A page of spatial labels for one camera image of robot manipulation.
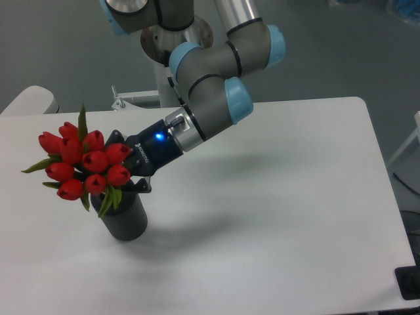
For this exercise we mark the white metal base frame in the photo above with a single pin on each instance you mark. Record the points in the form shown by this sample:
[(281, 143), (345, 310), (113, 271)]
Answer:
[(135, 100)]

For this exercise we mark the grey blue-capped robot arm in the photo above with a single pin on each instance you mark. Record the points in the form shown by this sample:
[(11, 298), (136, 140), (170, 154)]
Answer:
[(208, 80)]

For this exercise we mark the blue clear plastic bag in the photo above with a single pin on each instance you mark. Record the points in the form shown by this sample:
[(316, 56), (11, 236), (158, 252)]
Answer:
[(404, 10)]

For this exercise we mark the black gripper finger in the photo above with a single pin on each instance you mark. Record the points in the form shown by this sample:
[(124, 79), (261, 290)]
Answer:
[(115, 138), (142, 186)]

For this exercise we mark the black device at table edge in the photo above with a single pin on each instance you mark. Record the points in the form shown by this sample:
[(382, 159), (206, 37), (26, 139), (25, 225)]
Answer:
[(408, 282)]

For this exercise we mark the dark grey ribbed vase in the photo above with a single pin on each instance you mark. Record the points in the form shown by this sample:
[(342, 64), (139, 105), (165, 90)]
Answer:
[(129, 220)]

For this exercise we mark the red tulip bouquet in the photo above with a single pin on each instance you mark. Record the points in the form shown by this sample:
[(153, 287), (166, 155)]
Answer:
[(81, 165)]

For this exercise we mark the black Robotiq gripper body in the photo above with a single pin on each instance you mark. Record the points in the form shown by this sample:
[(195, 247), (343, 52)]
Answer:
[(151, 149)]

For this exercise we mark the white chair armrest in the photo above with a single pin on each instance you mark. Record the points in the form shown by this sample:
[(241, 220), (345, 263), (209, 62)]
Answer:
[(34, 100)]

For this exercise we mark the white side table frame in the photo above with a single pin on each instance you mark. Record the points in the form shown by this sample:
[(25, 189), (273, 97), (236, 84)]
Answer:
[(407, 147)]

